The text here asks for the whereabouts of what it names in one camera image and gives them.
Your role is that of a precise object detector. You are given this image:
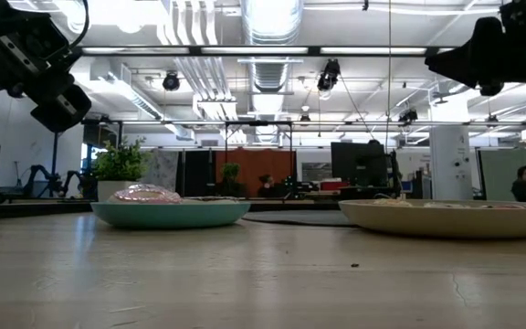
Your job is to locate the white column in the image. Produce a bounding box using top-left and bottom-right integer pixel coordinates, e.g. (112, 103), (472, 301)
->
(429, 125), (473, 201)

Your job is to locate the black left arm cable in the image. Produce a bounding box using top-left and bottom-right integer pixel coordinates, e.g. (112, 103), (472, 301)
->
(67, 0), (90, 50)

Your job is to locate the grey patterned panel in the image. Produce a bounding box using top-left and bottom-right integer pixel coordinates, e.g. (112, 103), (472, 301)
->
(142, 149), (180, 196)

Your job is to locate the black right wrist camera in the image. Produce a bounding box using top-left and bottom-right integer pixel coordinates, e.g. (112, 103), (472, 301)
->
(500, 0), (526, 33)

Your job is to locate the black monitor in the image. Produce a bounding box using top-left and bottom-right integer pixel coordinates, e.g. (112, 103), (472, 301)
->
(330, 140), (388, 187)

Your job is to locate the black overhead beam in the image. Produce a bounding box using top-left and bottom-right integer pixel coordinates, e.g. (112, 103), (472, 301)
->
(79, 44), (456, 58)

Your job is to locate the black partition panel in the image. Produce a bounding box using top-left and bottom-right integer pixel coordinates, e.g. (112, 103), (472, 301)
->
(178, 149), (216, 197)

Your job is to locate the orange partition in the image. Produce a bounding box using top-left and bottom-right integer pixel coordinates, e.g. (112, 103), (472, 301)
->
(215, 148), (297, 197)

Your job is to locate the small green plant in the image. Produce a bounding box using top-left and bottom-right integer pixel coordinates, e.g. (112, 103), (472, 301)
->
(220, 163), (242, 198)

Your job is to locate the large pink frosted donut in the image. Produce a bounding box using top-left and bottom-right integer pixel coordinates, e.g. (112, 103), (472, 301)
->
(107, 183), (184, 205)

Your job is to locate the silver ventilation duct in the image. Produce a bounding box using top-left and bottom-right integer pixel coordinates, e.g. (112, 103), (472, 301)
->
(242, 0), (304, 46)

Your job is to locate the teal bowl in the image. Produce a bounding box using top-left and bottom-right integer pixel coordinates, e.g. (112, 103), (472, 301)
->
(89, 199), (252, 229)

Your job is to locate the red box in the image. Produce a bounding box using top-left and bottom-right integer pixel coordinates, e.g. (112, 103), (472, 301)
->
(320, 180), (350, 192)

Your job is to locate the thin hanging cable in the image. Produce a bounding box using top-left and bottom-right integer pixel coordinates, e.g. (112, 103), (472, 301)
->
(384, 0), (393, 152)

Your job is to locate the cream bowl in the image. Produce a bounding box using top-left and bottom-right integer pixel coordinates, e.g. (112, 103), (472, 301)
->
(338, 198), (526, 240)

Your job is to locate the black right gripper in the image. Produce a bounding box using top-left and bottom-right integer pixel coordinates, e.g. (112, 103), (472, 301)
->
(425, 16), (526, 97)

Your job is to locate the green plant in white pot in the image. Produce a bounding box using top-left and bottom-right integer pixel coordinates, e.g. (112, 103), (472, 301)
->
(91, 136), (148, 202)

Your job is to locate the pale green partition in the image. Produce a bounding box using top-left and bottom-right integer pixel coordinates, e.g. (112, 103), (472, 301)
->
(477, 148), (526, 202)

